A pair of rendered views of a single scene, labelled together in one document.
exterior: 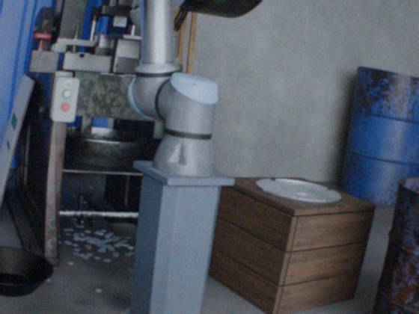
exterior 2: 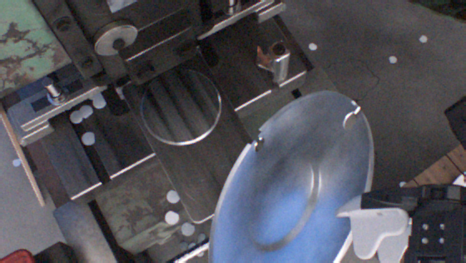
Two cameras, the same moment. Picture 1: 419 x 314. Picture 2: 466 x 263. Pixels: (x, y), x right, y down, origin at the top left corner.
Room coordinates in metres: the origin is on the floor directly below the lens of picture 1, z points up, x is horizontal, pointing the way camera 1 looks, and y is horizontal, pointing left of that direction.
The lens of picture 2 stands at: (1.61, 0.25, 1.65)
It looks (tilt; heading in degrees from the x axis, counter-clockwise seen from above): 72 degrees down; 3
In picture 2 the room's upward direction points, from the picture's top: 5 degrees counter-clockwise
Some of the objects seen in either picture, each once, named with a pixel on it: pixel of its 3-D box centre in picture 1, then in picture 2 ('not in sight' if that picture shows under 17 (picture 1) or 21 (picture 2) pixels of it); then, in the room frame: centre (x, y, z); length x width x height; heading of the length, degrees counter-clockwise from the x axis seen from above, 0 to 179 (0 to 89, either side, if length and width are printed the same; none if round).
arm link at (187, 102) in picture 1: (190, 102); not in sight; (1.38, 0.06, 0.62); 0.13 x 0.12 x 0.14; 43
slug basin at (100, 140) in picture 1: (101, 146); not in sight; (2.05, 0.41, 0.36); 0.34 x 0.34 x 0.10
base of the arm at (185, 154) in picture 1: (185, 149); not in sight; (1.37, 0.06, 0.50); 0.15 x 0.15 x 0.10
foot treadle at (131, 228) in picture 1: (105, 214); not in sight; (1.93, 0.34, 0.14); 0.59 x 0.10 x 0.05; 28
